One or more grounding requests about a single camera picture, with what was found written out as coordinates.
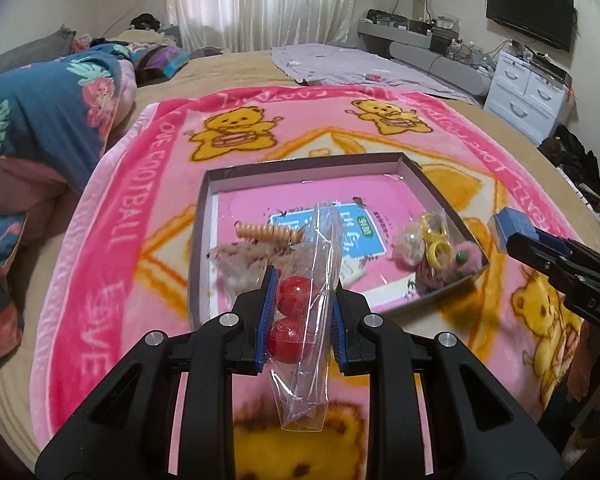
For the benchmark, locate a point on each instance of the pink bear printed blanket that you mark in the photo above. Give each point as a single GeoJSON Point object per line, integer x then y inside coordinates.
{"type": "Point", "coordinates": [130, 240]}

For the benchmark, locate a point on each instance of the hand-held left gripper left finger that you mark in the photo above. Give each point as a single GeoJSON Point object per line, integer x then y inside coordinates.
{"type": "Point", "coordinates": [267, 311]}

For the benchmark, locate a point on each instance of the lilac bed sheet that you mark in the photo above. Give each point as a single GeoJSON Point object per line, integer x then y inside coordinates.
{"type": "Point", "coordinates": [360, 67]}

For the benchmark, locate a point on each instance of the maroon snap hair clip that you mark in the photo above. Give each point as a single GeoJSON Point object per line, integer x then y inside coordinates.
{"type": "Point", "coordinates": [432, 276]}

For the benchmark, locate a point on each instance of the dark patterned clothing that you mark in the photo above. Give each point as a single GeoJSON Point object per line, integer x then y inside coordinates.
{"type": "Point", "coordinates": [590, 390]}

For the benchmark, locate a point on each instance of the clear bag of yellow rings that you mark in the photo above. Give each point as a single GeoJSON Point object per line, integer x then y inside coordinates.
{"type": "Point", "coordinates": [437, 240]}

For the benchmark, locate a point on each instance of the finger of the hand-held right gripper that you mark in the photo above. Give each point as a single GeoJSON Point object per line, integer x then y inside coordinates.
{"type": "Point", "coordinates": [517, 225]}

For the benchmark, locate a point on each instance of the purple striped cloth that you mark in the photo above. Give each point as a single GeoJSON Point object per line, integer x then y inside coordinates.
{"type": "Point", "coordinates": [162, 62]}

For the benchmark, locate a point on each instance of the small white packet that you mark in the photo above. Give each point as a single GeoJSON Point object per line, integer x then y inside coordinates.
{"type": "Point", "coordinates": [354, 270]}

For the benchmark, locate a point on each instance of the clear plastic bag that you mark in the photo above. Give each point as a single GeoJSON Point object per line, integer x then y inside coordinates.
{"type": "Point", "coordinates": [312, 390]}

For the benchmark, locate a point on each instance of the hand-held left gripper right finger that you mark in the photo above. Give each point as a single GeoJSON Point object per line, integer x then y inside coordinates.
{"type": "Point", "coordinates": [337, 326]}

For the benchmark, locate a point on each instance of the blue floral quilt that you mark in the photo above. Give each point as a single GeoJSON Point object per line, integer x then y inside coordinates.
{"type": "Point", "coordinates": [40, 110]}

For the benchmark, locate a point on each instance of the white sheer curtain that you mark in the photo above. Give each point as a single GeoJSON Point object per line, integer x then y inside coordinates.
{"type": "Point", "coordinates": [260, 5]}

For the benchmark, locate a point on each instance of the dark clothing pile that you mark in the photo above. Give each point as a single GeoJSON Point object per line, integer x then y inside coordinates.
{"type": "Point", "coordinates": [575, 160]}

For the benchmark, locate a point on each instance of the white drawer cabinet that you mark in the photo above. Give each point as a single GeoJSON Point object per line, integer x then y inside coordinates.
{"type": "Point", "coordinates": [525, 92]}

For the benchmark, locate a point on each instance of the dark clothing item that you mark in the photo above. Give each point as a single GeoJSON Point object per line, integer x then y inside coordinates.
{"type": "Point", "coordinates": [144, 22]}

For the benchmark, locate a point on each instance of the grey quilted cover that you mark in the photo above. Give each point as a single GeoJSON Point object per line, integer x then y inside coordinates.
{"type": "Point", "coordinates": [25, 52]}

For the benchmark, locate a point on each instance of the tan bed cover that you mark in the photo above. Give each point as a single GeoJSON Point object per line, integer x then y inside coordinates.
{"type": "Point", "coordinates": [220, 74]}

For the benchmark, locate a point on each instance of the grey curved shelf unit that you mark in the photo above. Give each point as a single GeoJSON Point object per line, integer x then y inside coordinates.
{"type": "Point", "coordinates": [430, 60]}

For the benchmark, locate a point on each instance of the black flat television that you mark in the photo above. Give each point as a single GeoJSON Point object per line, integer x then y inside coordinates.
{"type": "Point", "coordinates": [530, 7]}

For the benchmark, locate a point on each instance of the speckled pink scrunchie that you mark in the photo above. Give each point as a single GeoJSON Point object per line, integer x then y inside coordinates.
{"type": "Point", "coordinates": [240, 266]}

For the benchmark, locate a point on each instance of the grey cardboard box tray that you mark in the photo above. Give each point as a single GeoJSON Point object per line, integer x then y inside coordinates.
{"type": "Point", "coordinates": [260, 195]}

